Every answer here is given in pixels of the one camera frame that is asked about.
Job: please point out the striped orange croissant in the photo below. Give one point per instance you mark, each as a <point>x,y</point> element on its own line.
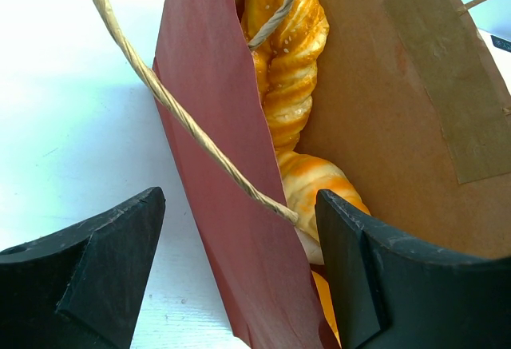
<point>303,176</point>

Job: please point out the brown red paper bag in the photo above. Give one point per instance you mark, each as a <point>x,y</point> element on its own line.
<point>408,103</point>

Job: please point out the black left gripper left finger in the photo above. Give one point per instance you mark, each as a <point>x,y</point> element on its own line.
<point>82,286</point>

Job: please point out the long twisted glazed bread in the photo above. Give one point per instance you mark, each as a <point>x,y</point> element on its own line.
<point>286,64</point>

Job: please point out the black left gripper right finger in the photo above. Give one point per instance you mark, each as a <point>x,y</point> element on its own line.
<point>392,290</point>

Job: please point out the white toasted oval loaf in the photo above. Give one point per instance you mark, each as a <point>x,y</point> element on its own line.
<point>315,258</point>

